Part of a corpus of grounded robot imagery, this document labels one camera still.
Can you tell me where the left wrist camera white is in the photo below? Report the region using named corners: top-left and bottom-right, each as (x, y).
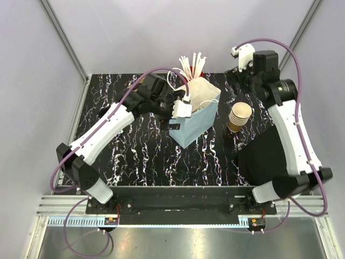
top-left (171, 100), bottom-right (192, 119)

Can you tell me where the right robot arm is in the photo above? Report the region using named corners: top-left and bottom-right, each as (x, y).
top-left (226, 44), bottom-right (333, 214)

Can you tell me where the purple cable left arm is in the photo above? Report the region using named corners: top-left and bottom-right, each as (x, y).
top-left (50, 66), bottom-right (191, 256)

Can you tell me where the aluminium frame post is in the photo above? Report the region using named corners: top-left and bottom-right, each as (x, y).
top-left (279, 0), bottom-right (324, 68)
top-left (38, 0), bottom-right (89, 82)

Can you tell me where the stack of black lids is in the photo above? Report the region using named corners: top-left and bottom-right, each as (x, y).
top-left (98, 107), bottom-right (109, 119)

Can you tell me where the black cloth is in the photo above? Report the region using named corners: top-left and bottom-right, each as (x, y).
top-left (237, 126), bottom-right (288, 186)

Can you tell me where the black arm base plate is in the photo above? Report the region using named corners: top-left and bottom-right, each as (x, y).
top-left (52, 185), bottom-right (278, 226)

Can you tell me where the stack of cardboard cup carriers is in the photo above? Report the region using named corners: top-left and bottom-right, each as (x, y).
top-left (124, 83), bottom-right (140, 93)

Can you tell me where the aluminium frame post right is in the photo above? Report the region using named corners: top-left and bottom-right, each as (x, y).
top-left (279, 0), bottom-right (324, 68)

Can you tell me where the aluminium frame post left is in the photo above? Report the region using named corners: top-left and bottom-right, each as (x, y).
top-left (38, 0), bottom-right (89, 82)

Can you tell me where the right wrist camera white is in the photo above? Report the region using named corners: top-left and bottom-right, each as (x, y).
top-left (231, 44), bottom-right (255, 72)

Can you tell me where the white wrapped straws bundle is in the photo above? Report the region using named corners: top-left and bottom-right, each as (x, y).
top-left (173, 52), bottom-right (207, 81)

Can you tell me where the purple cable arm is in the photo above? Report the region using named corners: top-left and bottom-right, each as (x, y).
top-left (50, 66), bottom-right (191, 256)
top-left (234, 38), bottom-right (328, 234)

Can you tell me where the light blue paper bag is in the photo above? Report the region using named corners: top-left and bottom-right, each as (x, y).
top-left (169, 77), bottom-right (221, 149)

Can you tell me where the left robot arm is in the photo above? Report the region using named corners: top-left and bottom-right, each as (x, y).
top-left (56, 70), bottom-right (192, 214)

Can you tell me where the aluminium rail front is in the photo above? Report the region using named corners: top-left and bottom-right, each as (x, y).
top-left (37, 195), bottom-right (309, 229)

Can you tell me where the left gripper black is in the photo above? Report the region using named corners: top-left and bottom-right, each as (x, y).
top-left (149, 91), bottom-right (185, 130)

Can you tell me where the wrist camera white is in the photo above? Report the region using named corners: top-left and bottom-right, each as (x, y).
top-left (171, 100), bottom-right (192, 119)
top-left (231, 44), bottom-right (255, 72)

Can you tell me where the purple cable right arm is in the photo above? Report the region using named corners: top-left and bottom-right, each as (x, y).
top-left (234, 38), bottom-right (328, 234)

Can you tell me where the stack of paper cups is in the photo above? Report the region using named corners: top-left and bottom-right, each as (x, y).
top-left (227, 102), bottom-right (252, 132)

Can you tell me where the red straw cup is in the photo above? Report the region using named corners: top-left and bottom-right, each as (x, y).
top-left (188, 66), bottom-right (203, 80)

